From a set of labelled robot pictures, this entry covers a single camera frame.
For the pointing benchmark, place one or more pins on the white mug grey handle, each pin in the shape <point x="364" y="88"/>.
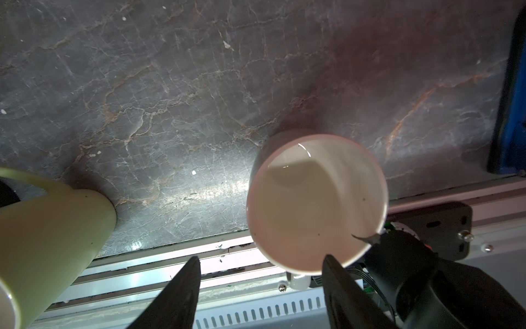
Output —
<point x="311" y="195"/>

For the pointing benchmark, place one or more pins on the black mug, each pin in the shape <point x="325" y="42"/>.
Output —
<point x="7" y="195"/>

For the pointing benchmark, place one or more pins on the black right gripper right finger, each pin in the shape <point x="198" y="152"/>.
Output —
<point x="347" y="305"/>

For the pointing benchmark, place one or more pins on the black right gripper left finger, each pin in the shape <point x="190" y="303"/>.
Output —
<point x="176" y="305"/>

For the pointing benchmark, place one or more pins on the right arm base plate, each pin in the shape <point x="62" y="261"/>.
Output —
<point x="445" y="228"/>

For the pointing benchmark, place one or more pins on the cream mug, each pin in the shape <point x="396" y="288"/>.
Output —
<point x="46" y="243"/>

